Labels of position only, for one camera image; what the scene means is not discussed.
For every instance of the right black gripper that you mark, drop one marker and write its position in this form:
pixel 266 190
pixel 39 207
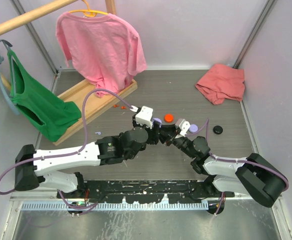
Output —
pixel 167 131

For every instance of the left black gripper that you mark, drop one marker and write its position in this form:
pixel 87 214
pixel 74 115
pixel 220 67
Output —
pixel 153 132

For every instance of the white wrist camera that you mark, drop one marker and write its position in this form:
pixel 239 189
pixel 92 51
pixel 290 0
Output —
pixel 143 116
pixel 183 125

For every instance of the pink t-shirt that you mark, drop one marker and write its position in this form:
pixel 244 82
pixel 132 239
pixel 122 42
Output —
pixel 106 50

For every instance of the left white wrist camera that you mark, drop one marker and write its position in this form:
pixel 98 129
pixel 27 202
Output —
pixel 143 116

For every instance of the grey-blue clothes hanger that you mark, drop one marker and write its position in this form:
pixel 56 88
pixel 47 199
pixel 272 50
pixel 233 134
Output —
pixel 4 84

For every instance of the white slotted cable duct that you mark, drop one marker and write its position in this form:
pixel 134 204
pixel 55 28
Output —
pixel 161 206

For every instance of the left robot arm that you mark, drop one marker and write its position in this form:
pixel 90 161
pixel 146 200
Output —
pixel 43 168

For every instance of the lilac earbud charging case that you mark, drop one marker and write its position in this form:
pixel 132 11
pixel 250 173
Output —
pixel 193 128

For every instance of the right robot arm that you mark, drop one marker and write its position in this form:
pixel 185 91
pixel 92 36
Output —
pixel 252 175

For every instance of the orange clothes hanger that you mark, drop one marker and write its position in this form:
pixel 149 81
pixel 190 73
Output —
pixel 88 12

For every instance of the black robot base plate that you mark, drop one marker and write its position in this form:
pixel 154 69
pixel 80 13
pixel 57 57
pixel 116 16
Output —
pixel 144 191

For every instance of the salmon folded cloth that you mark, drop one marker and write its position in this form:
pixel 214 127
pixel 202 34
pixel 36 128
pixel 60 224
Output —
pixel 222 82

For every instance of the green tank top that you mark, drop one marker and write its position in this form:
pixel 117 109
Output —
pixel 50 115

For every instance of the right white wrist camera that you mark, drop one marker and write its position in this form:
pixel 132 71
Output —
pixel 183 125

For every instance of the orange earbud case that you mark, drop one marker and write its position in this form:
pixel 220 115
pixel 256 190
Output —
pixel 168 118

